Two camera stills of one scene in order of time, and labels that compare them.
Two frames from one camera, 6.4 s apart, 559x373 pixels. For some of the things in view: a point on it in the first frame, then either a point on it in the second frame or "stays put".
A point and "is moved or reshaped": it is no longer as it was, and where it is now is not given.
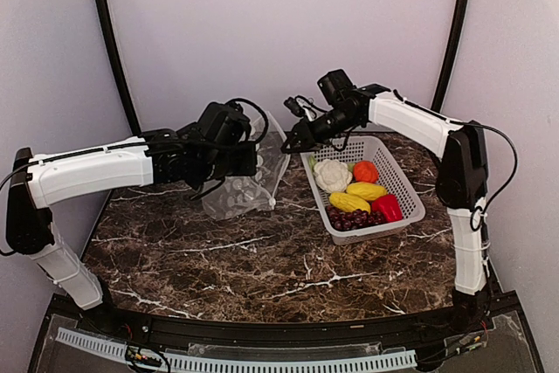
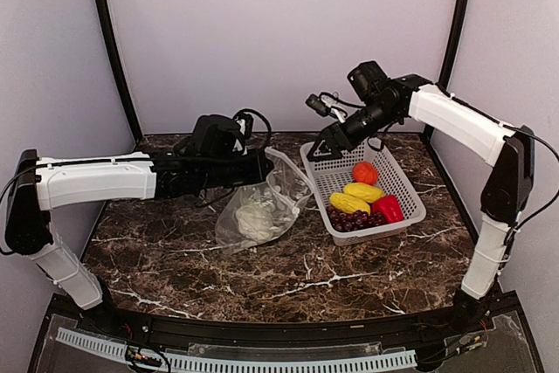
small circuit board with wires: x=134 y=355 stays put
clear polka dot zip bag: x=235 y=196 is moved or reshaped
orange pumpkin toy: x=364 y=170 stays put
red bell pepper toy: x=389 y=205 stays put
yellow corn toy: x=348 y=203 stays put
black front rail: x=341 y=333 stays put
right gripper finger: x=300 y=139 → x=328 y=145
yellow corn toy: x=366 y=191 stays put
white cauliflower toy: x=331 y=176 → x=255 y=223
